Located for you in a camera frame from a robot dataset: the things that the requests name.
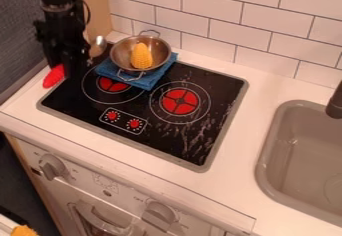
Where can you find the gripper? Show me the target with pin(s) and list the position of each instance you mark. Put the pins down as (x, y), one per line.
(67, 46)

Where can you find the red spoon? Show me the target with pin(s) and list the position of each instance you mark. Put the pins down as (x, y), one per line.
(53, 76)

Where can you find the toy stove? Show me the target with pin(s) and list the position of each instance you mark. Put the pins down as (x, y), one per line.
(178, 126)

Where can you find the silver pot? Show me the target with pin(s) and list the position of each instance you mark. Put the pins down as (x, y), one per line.
(120, 55)

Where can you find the yellow toy corn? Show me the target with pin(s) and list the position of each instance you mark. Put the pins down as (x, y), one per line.
(141, 56)

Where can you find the blue cloth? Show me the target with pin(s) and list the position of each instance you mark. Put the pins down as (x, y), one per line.
(153, 78)

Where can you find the yellow toy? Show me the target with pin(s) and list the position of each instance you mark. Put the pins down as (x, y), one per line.
(23, 231)

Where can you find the toy sink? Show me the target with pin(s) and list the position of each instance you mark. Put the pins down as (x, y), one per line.
(307, 166)

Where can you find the tap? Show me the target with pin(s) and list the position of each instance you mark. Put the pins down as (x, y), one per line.
(335, 105)

